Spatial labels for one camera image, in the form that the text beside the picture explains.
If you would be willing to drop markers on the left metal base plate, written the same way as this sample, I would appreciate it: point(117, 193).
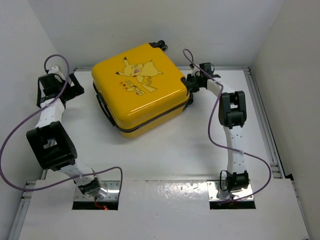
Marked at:
point(110, 193)

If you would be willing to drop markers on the white front panel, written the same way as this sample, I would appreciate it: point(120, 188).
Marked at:
point(167, 210)

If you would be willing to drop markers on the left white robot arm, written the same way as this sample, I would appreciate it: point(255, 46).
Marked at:
point(50, 142)

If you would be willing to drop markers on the metal base plate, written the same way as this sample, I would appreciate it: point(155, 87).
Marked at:
point(110, 193)
point(215, 194)

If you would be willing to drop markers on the yellow suitcase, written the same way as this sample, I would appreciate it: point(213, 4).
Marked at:
point(140, 89)

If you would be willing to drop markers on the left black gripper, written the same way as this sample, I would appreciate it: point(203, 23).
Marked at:
point(74, 90)

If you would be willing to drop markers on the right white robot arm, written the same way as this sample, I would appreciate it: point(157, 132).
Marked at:
point(232, 115)

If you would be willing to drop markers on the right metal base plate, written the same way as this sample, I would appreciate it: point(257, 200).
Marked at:
point(215, 194)

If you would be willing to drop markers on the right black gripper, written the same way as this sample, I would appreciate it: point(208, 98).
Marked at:
point(189, 83)

